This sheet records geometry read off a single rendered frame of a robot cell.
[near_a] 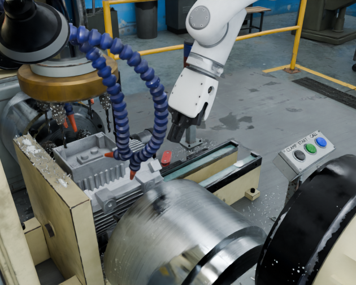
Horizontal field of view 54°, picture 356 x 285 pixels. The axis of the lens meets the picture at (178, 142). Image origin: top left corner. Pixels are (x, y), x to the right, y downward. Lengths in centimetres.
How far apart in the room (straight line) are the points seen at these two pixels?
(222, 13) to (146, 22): 529
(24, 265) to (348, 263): 47
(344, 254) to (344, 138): 132
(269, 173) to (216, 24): 72
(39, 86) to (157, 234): 31
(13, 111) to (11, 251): 53
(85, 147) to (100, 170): 10
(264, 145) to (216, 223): 93
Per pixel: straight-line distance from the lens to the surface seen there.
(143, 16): 597
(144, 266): 56
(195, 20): 72
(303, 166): 91
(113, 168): 77
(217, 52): 78
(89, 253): 72
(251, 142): 147
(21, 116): 99
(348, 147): 156
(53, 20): 36
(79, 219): 65
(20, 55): 35
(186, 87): 80
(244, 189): 115
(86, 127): 100
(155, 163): 81
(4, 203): 54
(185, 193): 60
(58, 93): 61
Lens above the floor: 155
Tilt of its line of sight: 31 degrees down
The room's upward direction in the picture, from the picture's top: straight up
